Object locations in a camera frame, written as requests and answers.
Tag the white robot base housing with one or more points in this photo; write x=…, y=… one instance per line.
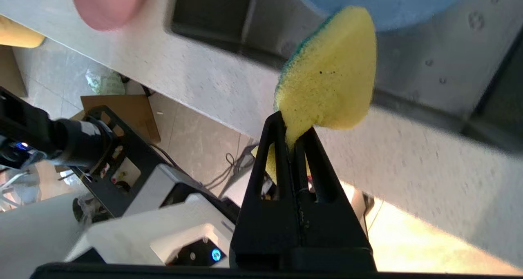
x=143, y=234

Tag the yellow green sponge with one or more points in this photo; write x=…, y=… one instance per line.
x=331, y=74

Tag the stainless steel sink basin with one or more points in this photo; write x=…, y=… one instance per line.
x=429, y=58

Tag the brown cardboard sheet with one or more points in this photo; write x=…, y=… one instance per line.
x=135, y=111

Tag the blue plate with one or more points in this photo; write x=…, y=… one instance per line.
x=388, y=5

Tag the pink plate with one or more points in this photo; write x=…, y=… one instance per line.
x=110, y=5

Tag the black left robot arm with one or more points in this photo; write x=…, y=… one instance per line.
x=61, y=140

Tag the tan yellow rounded object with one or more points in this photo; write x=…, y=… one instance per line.
x=16, y=34

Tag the crumpled clear plastic bag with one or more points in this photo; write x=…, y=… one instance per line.
x=104, y=83

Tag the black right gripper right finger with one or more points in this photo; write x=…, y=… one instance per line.
x=331, y=230

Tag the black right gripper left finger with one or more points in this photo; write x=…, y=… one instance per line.
x=265, y=230

